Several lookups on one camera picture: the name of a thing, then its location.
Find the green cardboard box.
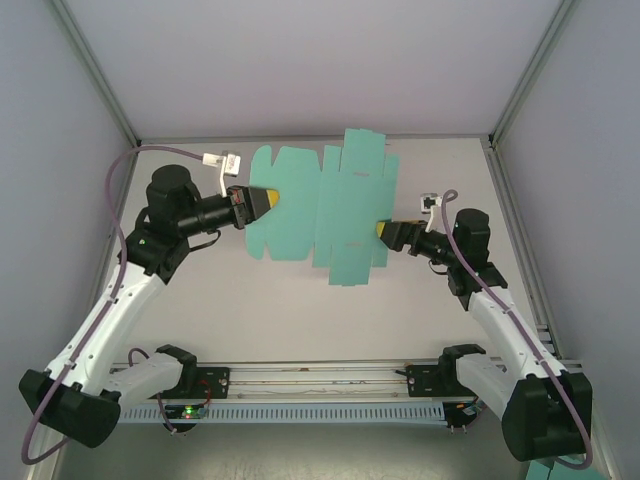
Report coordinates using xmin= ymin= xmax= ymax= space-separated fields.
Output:
xmin=244 ymin=127 xmax=401 ymax=289

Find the circuit board with green light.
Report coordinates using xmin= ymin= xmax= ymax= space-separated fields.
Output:
xmin=164 ymin=404 xmax=209 ymax=421

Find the large green block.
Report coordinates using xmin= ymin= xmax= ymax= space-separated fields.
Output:
xmin=547 ymin=457 xmax=601 ymax=480

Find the aluminium side rail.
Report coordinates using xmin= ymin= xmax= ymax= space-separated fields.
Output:
xmin=97 ymin=144 xmax=141 ymax=301
xmin=483 ymin=134 xmax=586 ymax=374

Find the thin black cable loop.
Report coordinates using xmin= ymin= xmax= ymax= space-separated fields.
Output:
xmin=187 ymin=227 xmax=222 ymax=252

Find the black right mount plate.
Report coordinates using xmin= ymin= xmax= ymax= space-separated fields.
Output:
xmin=405 ymin=364 xmax=444 ymax=399

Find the black mount plate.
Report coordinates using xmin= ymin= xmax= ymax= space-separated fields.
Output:
xmin=405 ymin=364 xmax=444 ymax=399
xmin=192 ymin=367 xmax=231 ymax=401

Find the aluminium frame post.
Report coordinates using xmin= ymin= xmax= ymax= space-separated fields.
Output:
xmin=489 ymin=0 xmax=576 ymax=151
xmin=49 ymin=0 xmax=142 ymax=151

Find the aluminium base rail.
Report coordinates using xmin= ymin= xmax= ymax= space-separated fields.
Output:
xmin=109 ymin=357 xmax=584 ymax=401

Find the black left mount plate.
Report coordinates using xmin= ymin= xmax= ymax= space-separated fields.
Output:
xmin=192 ymin=367 xmax=231 ymax=401

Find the white slotted cable duct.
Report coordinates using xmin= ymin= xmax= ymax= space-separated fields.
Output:
xmin=119 ymin=403 xmax=446 ymax=425

